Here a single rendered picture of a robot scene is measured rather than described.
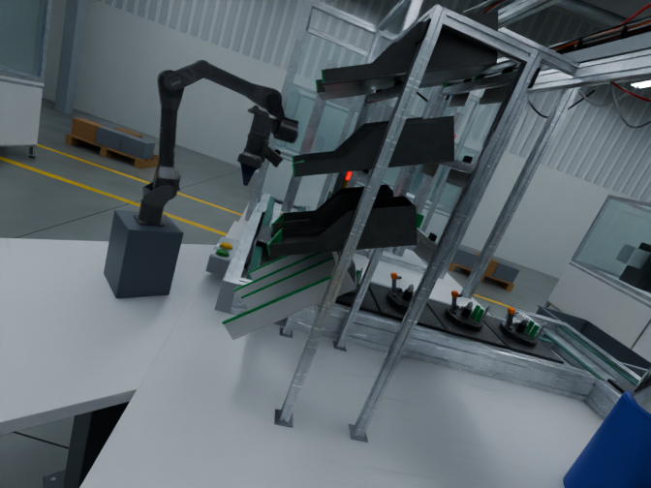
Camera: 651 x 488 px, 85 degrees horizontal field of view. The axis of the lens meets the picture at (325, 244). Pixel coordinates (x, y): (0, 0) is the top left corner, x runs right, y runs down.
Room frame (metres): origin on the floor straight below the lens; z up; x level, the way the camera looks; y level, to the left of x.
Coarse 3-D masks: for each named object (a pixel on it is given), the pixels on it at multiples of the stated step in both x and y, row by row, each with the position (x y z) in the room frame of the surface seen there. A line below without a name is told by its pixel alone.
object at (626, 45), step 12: (636, 36) 1.61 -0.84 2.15; (648, 36) 1.56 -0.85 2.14; (588, 48) 1.84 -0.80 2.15; (600, 48) 1.77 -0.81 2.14; (612, 48) 1.70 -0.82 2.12; (624, 48) 1.64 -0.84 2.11; (636, 48) 1.58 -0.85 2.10; (648, 48) 1.54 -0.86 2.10; (576, 60) 1.87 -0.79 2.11; (588, 60) 1.80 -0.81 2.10
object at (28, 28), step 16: (0, 0) 3.61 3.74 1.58; (16, 0) 3.79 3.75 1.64; (32, 0) 3.97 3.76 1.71; (0, 16) 3.62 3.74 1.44; (16, 16) 3.80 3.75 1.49; (32, 16) 3.98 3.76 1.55; (0, 32) 3.63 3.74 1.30; (16, 32) 3.81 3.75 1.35; (32, 32) 4.00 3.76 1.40; (0, 48) 3.64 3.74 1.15; (16, 48) 3.83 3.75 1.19; (32, 48) 4.02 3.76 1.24; (0, 64) 3.66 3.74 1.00; (16, 64) 3.84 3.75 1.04; (32, 64) 4.04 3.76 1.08
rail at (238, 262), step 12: (252, 216) 1.66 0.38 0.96; (252, 228) 1.48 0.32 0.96; (240, 240) 1.29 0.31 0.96; (252, 240) 1.33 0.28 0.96; (240, 252) 1.17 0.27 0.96; (240, 264) 1.07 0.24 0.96; (228, 276) 0.96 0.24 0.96; (240, 276) 0.99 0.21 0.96; (228, 288) 0.93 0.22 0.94; (228, 300) 0.93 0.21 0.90; (228, 312) 0.93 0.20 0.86
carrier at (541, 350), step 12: (492, 324) 1.33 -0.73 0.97; (504, 324) 1.32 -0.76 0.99; (516, 324) 1.35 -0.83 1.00; (528, 324) 1.33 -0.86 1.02; (504, 336) 1.25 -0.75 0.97; (516, 336) 1.25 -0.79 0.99; (528, 336) 1.29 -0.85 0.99; (516, 348) 1.18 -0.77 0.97; (528, 348) 1.22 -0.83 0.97; (540, 348) 1.27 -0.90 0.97; (552, 360) 1.20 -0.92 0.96
